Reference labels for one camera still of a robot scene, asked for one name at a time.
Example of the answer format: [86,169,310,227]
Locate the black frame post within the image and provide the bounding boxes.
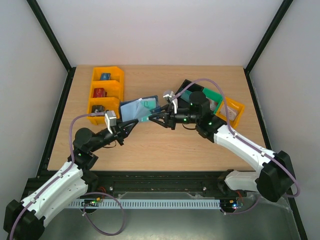
[244,0,295,73]
[26,0,76,73]

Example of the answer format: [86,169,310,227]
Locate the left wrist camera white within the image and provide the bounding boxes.
[104,110,117,134]

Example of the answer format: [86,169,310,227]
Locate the yellow bin right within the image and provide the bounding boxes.
[215,97,245,129]

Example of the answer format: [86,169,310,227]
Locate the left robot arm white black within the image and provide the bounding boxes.
[3,119,139,240]

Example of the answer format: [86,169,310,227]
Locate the yellow bin middle left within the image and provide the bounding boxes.
[89,80,124,101]

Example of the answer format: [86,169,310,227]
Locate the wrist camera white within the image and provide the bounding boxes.
[104,110,117,134]
[163,90,178,114]

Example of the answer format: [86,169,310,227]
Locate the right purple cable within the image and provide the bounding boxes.
[172,78,302,216]

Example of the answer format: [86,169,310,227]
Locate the slotted grey cable duct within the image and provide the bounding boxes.
[66,199,221,210]

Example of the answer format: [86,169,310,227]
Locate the right black frame post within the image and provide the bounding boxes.
[244,0,295,73]

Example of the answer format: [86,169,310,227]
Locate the pale card in yellow bin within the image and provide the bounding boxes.
[221,106,238,121]

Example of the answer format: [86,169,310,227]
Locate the blue card in yellow bin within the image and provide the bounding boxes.
[100,72,111,81]

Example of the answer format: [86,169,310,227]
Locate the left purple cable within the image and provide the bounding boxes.
[8,111,125,240]

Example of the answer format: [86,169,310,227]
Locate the yellow bin near left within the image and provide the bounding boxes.
[86,97,120,125]

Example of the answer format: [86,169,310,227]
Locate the red card in yellow bin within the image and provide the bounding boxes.
[92,88,107,98]

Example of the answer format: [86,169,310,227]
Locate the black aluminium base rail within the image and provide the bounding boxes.
[24,170,291,198]

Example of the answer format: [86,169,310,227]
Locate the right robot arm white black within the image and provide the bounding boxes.
[148,91,296,203]

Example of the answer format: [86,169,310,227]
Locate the purple cable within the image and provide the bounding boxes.
[172,78,302,216]
[8,111,125,240]

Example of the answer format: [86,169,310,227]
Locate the yellow bin far left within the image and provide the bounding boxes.
[91,66,125,83]

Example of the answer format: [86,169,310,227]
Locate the black bin right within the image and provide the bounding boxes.
[175,79,204,103]

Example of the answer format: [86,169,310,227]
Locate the red card in green bin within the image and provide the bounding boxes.
[209,99,218,111]

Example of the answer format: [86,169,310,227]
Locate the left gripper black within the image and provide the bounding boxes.
[90,118,139,153]

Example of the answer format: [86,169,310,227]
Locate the yellow bin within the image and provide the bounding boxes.
[89,80,124,101]
[86,97,120,125]
[215,97,245,129]
[91,66,125,83]

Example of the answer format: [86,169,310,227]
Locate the left black frame post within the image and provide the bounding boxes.
[26,0,76,73]

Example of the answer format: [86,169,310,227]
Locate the dark card in yellow bin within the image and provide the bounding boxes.
[91,105,105,113]

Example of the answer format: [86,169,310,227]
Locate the green bin right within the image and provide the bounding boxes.
[202,88,223,114]

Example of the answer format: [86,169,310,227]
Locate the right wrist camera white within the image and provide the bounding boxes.
[163,90,178,114]

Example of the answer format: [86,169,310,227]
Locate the blue leather card holder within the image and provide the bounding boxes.
[119,95,160,122]

